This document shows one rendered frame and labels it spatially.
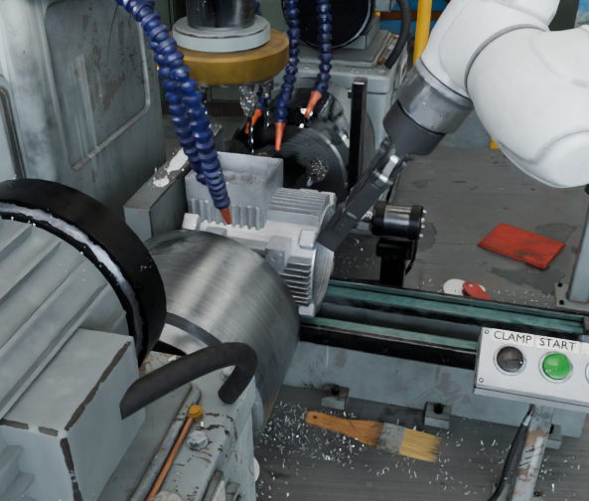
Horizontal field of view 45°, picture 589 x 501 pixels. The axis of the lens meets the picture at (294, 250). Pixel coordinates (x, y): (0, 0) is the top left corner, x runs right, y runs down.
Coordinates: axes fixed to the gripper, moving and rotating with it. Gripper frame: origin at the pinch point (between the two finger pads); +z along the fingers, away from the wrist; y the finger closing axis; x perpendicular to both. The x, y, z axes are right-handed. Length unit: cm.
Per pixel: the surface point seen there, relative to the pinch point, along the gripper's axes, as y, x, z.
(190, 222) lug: 0.8, -18.1, 12.6
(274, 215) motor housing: -2.3, -8.3, 5.5
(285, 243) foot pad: 1.6, -4.9, 6.0
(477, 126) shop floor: -324, 72, 86
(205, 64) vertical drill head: 2.8, -26.1, -11.1
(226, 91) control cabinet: -300, -62, 144
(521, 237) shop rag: -56, 41, 11
